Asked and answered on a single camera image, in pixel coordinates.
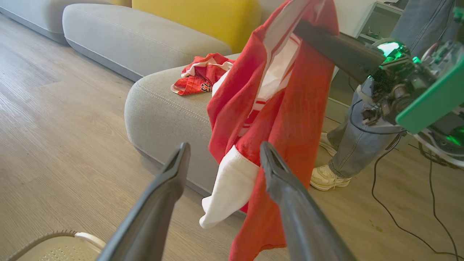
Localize red shirt with white sleeves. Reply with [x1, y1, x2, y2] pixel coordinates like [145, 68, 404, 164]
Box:
[198, 0, 340, 261]

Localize cream sneaker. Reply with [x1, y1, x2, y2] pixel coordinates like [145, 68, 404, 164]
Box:
[319, 132, 338, 157]
[310, 165, 352, 192]

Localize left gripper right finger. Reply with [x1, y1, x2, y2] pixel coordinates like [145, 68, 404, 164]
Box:
[260, 141, 358, 261]

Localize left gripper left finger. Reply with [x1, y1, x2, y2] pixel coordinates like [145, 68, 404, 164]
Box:
[96, 142, 191, 261]

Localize person in blue jeans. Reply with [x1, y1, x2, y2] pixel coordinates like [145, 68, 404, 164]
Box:
[328, 0, 459, 179]

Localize cream perforated laundry basket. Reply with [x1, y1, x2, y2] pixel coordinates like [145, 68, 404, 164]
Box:
[5, 229, 107, 261]

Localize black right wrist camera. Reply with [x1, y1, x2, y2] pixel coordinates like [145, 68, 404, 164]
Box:
[371, 38, 412, 70]

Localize red shorts with number print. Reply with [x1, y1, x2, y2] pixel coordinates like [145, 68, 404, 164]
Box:
[170, 53, 236, 96]

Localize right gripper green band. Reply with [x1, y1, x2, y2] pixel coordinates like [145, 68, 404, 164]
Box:
[294, 7, 464, 137]

